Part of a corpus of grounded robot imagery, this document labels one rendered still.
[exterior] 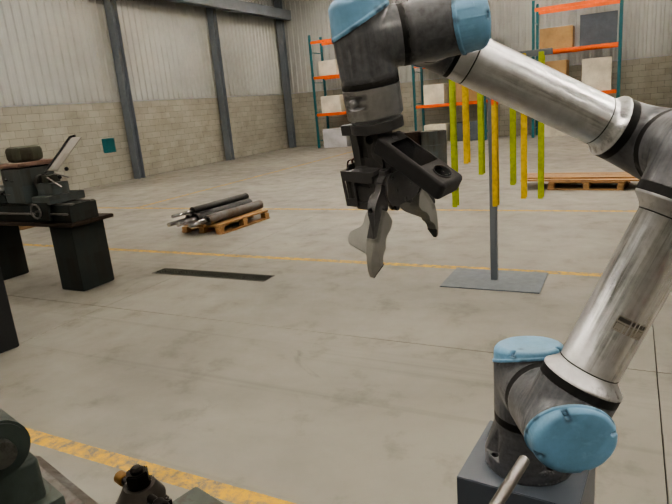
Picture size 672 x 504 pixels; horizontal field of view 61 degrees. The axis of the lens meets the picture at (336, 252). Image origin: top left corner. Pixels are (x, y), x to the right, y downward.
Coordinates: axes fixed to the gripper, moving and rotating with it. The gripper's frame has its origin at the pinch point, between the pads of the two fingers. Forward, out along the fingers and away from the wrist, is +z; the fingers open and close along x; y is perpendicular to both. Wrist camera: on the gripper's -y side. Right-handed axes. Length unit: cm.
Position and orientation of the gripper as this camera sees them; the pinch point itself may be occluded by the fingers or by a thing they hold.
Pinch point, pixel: (410, 257)
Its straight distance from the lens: 81.8
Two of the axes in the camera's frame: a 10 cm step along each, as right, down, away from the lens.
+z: 1.9, 9.1, 3.7
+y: -7.1, -1.3, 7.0
